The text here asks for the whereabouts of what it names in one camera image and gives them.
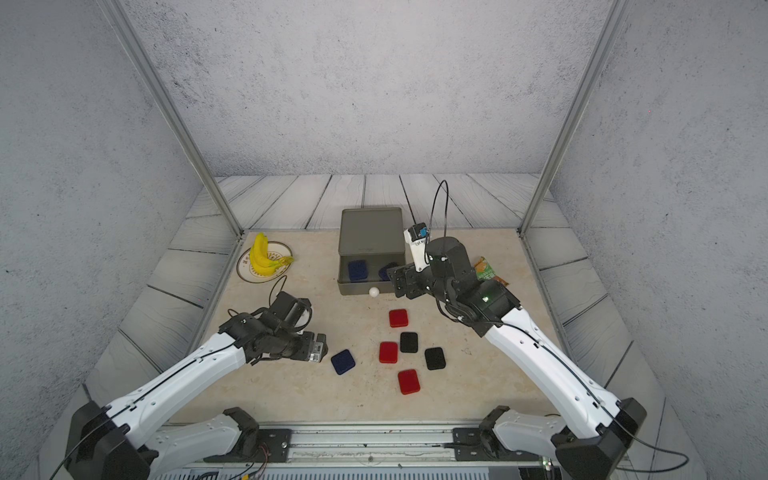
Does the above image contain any right metal frame post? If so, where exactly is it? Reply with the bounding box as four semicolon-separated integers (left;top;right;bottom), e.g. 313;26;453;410
518;0;632;238

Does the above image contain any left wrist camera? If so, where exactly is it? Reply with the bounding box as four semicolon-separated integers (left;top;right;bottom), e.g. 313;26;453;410
270;292;312;330

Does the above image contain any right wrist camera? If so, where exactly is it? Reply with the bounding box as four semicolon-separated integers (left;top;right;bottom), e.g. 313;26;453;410
404;222;429;272

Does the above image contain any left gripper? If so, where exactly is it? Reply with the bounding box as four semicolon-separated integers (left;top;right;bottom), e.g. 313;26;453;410
273;329;334;360

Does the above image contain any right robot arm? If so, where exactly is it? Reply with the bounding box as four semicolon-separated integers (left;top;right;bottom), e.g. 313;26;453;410
388;224;647;479

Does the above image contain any red brooch box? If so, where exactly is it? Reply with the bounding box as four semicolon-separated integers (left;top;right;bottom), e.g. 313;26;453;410
397;369;421;395
388;309;409;328
378;341;399;364

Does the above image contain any red brooch box upper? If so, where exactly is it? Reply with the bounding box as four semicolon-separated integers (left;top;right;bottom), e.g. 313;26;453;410
388;309;409;328

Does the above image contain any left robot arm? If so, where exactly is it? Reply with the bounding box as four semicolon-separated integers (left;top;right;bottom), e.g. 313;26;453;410
58;292;328;479

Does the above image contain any black brooch box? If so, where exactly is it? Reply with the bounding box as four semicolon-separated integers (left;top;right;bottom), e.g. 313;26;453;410
424;347;447;371
399;332;419;354

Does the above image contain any cream round plate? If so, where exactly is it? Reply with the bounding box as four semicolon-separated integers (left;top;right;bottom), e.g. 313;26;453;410
236;241;293;284

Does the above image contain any black brooch box left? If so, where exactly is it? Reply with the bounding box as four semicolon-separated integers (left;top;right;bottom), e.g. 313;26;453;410
399;332;419;354

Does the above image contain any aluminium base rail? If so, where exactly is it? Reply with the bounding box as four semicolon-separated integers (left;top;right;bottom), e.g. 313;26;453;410
107;421;637;480

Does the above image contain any green snack bag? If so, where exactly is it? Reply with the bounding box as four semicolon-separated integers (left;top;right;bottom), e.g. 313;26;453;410
474;257;508;286

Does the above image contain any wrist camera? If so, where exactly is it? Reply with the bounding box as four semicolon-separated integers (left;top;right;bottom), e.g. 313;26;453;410
270;292;312;330
404;222;429;272

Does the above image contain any red brooch box lower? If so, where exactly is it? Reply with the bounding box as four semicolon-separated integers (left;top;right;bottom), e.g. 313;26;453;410
397;369;421;395

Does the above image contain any red brooch box middle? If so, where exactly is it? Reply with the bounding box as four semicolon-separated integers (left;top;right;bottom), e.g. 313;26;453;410
378;341;399;364

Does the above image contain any metal frame post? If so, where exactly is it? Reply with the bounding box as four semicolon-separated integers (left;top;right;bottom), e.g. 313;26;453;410
98;0;244;238
518;0;632;238

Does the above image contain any yellow banana bunch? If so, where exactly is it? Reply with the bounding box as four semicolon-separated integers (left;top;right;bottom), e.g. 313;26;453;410
248;233;294;278

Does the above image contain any blue brooch box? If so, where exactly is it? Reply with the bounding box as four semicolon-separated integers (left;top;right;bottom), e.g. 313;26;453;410
378;262;399;281
347;260;368;283
331;349;356;376

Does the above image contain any three-drawer storage cabinet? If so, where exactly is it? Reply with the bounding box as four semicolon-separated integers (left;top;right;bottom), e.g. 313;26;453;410
338;207;405;262

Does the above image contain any black brooch box right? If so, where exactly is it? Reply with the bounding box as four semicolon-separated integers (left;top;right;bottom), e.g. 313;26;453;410
424;347;447;371

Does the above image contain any left metal frame post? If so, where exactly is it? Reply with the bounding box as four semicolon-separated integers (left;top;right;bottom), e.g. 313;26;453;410
98;0;244;238

